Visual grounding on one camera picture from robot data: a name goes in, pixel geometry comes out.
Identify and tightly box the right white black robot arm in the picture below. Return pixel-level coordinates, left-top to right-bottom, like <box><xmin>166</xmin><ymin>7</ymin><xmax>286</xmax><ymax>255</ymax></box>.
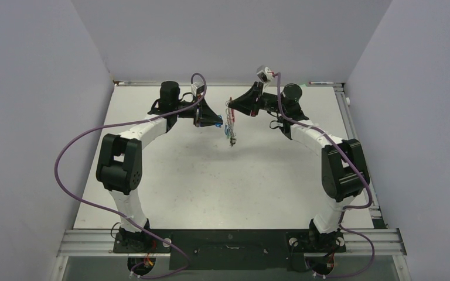
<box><xmin>227</xmin><ymin>82</ymin><xmax>370</xmax><ymax>252</ymax></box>

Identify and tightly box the aluminium front rail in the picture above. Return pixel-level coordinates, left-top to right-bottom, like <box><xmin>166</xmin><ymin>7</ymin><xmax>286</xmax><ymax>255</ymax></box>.
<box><xmin>57</xmin><ymin>229</ymin><xmax>407</xmax><ymax>257</ymax></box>

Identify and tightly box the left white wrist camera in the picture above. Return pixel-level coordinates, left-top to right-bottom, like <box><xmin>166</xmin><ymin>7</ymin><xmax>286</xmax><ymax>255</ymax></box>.
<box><xmin>191</xmin><ymin>81</ymin><xmax>206</xmax><ymax>97</ymax></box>

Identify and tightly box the aluminium rail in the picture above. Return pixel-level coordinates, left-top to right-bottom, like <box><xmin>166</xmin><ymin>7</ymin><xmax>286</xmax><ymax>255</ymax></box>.
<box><xmin>113</xmin><ymin>80</ymin><xmax>344</xmax><ymax>88</ymax></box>
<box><xmin>333</xmin><ymin>83</ymin><xmax>387</xmax><ymax>228</ymax></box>
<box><xmin>57</xmin><ymin>229</ymin><xmax>407</xmax><ymax>257</ymax></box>

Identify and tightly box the aluminium right side rail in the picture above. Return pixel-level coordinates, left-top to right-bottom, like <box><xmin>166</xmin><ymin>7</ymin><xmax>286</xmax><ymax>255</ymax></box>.
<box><xmin>333</xmin><ymin>83</ymin><xmax>387</xmax><ymax>228</ymax></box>

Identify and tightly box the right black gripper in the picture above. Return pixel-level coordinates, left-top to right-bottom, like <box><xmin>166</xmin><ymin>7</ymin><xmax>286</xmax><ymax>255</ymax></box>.
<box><xmin>229</xmin><ymin>81</ymin><xmax>287</xmax><ymax>118</ymax></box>

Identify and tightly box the blue key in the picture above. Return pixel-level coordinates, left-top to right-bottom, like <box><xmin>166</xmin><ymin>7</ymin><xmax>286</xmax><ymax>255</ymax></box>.
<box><xmin>214</xmin><ymin>115</ymin><xmax>223</xmax><ymax>128</ymax></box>
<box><xmin>224</xmin><ymin>126</ymin><xmax>231</xmax><ymax>138</ymax></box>

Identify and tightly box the grey red keyring holder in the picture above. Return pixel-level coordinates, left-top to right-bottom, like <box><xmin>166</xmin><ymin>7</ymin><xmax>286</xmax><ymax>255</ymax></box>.
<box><xmin>225</xmin><ymin>97</ymin><xmax>237</xmax><ymax>142</ymax></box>

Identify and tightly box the aluminium back rail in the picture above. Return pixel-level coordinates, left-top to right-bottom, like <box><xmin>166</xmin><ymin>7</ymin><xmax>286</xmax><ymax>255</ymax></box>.
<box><xmin>113</xmin><ymin>80</ymin><xmax>344</xmax><ymax>88</ymax></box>

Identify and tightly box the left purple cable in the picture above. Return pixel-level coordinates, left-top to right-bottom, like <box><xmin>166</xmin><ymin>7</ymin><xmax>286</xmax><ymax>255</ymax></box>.
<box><xmin>54</xmin><ymin>73</ymin><xmax>208</xmax><ymax>280</ymax></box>

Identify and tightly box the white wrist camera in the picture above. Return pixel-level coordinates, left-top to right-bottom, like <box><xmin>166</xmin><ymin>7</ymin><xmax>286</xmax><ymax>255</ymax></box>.
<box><xmin>191</xmin><ymin>81</ymin><xmax>206</xmax><ymax>97</ymax></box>
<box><xmin>256</xmin><ymin>65</ymin><xmax>277</xmax><ymax>84</ymax></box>

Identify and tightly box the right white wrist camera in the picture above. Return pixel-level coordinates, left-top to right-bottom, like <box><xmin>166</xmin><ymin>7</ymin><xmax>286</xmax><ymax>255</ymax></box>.
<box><xmin>256</xmin><ymin>65</ymin><xmax>277</xmax><ymax>84</ymax></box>

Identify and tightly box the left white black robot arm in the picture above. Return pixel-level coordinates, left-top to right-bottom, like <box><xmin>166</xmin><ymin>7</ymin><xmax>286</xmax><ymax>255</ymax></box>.
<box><xmin>96</xmin><ymin>81</ymin><xmax>223</xmax><ymax>252</ymax></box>

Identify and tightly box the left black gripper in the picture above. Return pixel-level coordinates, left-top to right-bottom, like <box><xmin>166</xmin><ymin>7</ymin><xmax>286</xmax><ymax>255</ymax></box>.
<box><xmin>173</xmin><ymin>94</ymin><xmax>223</xmax><ymax>128</ymax></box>

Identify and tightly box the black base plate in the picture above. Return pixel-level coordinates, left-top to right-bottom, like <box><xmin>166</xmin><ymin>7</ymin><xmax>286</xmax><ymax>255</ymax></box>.
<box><xmin>112</xmin><ymin>229</ymin><xmax>346</xmax><ymax>271</ymax></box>

